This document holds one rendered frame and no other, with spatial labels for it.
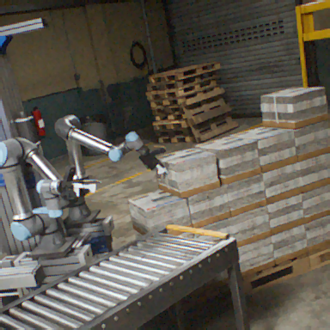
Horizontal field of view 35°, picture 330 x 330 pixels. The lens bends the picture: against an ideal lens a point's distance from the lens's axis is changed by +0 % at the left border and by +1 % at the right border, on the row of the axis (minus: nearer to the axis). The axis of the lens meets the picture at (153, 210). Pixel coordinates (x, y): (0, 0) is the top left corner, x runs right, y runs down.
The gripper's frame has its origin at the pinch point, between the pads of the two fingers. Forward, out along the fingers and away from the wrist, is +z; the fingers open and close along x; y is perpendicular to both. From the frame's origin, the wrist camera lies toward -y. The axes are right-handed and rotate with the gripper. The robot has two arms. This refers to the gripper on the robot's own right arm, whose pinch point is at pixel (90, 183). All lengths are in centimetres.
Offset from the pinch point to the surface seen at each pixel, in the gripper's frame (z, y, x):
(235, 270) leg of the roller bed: 45, 53, -47
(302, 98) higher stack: 33, -27, -176
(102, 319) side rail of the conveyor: 31, 49, 34
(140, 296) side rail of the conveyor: 34, 46, 14
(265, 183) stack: 14, 27, -151
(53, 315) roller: 7, 50, 38
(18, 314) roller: -12, 50, 42
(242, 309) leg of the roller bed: 45, 75, -51
